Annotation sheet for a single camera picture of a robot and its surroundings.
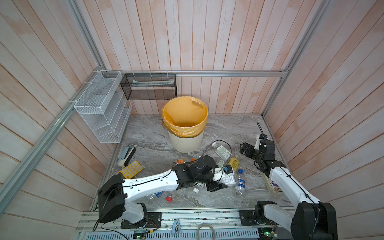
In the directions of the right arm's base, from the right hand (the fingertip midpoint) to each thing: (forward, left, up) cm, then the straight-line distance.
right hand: (246, 146), depth 88 cm
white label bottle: (-24, +16, +10) cm, 30 cm away
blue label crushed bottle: (-27, +51, -7) cm, 58 cm away
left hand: (-24, +18, +5) cm, 30 cm away
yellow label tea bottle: (-7, +7, -6) cm, 12 cm away
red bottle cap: (-28, +45, -9) cm, 54 cm away
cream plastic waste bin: (+1, +36, -1) cm, 36 cm away
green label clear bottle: (+1, +13, -9) cm, 16 cm away
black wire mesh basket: (+40, +67, +14) cm, 79 cm away
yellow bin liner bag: (+22, +39, +2) cm, 45 cm away
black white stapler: (-5, +74, -7) cm, 75 cm away
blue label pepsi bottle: (-21, +6, -7) cm, 23 cm away
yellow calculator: (-13, +70, -10) cm, 72 cm away
